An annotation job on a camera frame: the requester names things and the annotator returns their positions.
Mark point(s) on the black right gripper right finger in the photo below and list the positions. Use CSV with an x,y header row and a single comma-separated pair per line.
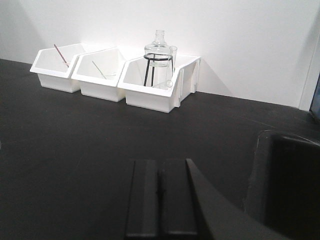
x,y
177,216

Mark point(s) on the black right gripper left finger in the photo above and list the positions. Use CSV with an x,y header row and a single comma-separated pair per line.
x,y
143,207

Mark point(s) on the black lab sink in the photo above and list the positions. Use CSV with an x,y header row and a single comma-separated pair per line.
x,y
284,186

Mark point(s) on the white right storage bin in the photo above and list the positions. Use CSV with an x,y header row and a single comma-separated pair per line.
x,y
168,90

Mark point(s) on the white storage bin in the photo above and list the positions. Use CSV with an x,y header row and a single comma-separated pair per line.
x,y
168,90
91,82
51,70

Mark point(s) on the clear glass flask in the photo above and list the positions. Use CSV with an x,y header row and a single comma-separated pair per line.
x,y
158,52

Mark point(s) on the white middle storage bin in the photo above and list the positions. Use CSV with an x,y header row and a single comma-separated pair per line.
x,y
91,82

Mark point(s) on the upright clear glass tube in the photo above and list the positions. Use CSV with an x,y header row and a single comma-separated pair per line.
x,y
173,60

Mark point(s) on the clear glass stirring rod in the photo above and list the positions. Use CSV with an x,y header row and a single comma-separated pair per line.
x,y
105,76

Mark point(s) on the blue drying rack panel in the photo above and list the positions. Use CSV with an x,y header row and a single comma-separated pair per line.
x,y
315,104

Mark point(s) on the white left storage bin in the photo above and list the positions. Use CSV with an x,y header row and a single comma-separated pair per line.
x,y
51,70

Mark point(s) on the red striped rod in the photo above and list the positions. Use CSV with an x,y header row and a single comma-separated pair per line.
x,y
61,55

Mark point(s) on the black wire flask stand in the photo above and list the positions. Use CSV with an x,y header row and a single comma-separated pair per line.
x,y
150,67

